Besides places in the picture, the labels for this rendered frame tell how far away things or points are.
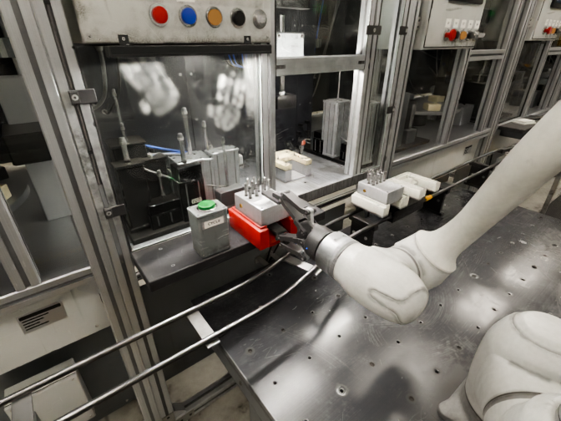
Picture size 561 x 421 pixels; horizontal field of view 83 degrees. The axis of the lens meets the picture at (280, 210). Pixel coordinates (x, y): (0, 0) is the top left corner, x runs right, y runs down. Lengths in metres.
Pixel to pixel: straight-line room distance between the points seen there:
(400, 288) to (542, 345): 0.24
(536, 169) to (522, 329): 0.29
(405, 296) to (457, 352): 0.44
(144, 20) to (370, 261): 0.63
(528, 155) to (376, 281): 0.28
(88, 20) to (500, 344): 0.92
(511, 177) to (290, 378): 0.61
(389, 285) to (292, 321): 0.44
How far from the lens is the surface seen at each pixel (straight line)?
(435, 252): 0.69
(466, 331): 1.05
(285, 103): 1.19
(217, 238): 0.79
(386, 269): 0.58
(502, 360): 0.70
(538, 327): 0.71
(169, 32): 0.78
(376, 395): 0.84
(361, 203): 1.17
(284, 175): 1.17
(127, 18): 0.76
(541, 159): 0.51
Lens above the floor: 1.38
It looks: 28 degrees down
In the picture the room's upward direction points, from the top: straight up
